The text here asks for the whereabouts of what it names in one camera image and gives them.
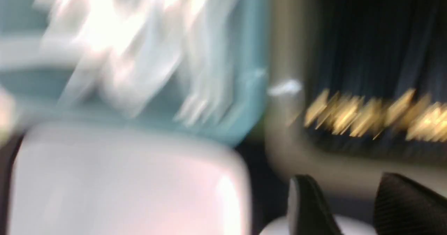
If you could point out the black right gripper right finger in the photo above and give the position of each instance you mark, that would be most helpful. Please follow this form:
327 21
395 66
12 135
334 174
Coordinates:
405 207

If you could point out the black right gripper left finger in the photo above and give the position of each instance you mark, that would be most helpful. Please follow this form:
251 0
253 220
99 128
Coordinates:
308 211

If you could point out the large white rice plate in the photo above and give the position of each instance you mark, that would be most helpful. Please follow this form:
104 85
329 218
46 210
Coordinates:
84 180

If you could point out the black serving tray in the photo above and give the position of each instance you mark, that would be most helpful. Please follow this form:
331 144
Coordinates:
269 193

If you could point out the brown plastic chopstick bin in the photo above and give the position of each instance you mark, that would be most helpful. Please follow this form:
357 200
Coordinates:
294 28

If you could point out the pile of black chopsticks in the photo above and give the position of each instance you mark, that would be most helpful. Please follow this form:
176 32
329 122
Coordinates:
378 81

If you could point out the teal plastic spoon bin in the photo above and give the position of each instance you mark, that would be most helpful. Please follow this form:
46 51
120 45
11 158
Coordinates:
37 91

